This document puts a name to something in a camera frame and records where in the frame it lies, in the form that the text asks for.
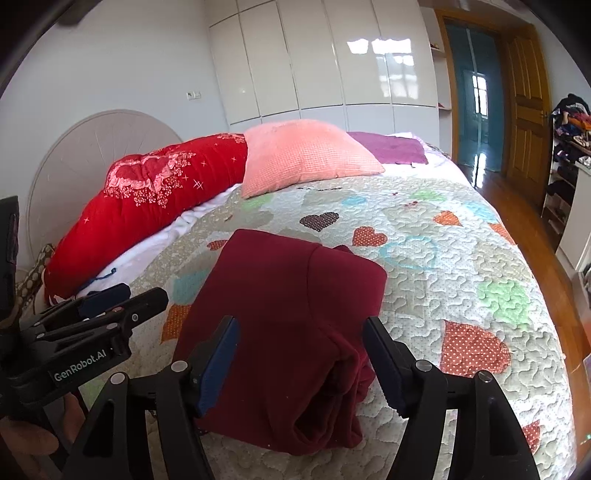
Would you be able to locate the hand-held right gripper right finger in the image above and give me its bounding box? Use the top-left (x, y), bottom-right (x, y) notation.
top-left (362, 316), bottom-right (541, 480)

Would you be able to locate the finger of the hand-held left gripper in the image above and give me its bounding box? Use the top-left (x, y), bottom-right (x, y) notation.
top-left (21, 283), bottom-right (133, 334)
top-left (28, 287), bottom-right (170, 366)

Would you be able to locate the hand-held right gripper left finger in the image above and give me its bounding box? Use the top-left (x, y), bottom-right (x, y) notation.
top-left (60, 315), bottom-right (242, 480)

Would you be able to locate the maroon sweater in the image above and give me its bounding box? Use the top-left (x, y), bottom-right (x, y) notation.
top-left (173, 228), bottom-right (389, 455)

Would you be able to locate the shelf rack with clothes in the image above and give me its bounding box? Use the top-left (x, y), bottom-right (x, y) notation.
top-left (540, 95), bottom-right (591, 241)

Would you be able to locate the person's left hand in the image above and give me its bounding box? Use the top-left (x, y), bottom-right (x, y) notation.
top-left (0, 392), bottom-right (87, 469)

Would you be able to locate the white bed sheet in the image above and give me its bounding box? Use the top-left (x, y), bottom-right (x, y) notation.
top-left (76, 185), bottom-right (243, 296)

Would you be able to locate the polka dot cushion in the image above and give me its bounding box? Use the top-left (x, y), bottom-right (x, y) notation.
top-left (16, 244), bottom-right (56, 319)

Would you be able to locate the red floral comforter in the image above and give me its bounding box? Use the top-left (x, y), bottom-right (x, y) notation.
top-left (44, 133), bottom-right (250, 298)

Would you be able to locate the heart patchwork quilt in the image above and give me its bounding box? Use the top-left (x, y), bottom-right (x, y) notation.
top-left (76, 159), bottom-right (583, 480)

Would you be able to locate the round beige headboard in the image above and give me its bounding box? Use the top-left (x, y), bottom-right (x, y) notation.
top-left (25, 109), bottom-right (185, 268)

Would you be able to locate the purple cloth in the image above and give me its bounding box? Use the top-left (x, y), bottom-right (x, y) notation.
top-left (346, 131), bottom-right (430, 165)

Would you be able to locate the pink pillow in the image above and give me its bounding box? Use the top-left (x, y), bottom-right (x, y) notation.
top-left (240, 119), bottom-right (386, 199)

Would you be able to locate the white cabinet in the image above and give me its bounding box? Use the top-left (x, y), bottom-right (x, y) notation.
top-left (554, 161), bottom-right (591, 273)

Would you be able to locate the wooden door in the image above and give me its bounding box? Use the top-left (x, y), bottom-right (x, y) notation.
top-left (501, 25), bottom-right (552, 208)

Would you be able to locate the white glossy wardrobe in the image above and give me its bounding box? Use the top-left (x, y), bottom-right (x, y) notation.
top-left (208, 0), bottom-right (439, 134)

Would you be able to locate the wooden door frame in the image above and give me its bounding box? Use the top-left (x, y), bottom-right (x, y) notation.
top-left (434, 9), bottom-right (513, 176)

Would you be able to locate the white wall shelf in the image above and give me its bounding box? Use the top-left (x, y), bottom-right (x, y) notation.
top-left (427, 41), bottom-right (453, 112)

